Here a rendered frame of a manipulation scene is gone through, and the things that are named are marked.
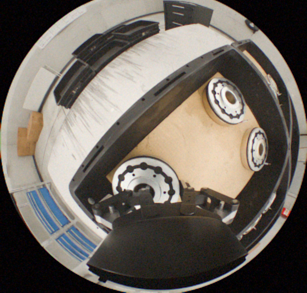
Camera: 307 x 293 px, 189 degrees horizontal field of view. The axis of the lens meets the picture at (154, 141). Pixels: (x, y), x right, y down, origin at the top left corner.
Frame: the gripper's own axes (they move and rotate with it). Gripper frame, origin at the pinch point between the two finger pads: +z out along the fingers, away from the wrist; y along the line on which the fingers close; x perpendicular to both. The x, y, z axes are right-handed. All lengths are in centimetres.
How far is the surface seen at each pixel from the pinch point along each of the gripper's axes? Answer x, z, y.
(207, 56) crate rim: 18.1, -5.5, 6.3
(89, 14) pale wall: 273, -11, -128
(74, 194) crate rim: -0.2, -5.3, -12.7
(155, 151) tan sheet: 5.5, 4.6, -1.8
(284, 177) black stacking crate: -6.6, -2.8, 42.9
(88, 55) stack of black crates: 102, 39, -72
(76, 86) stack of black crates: 53, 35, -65
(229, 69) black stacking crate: 23.3, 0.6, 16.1
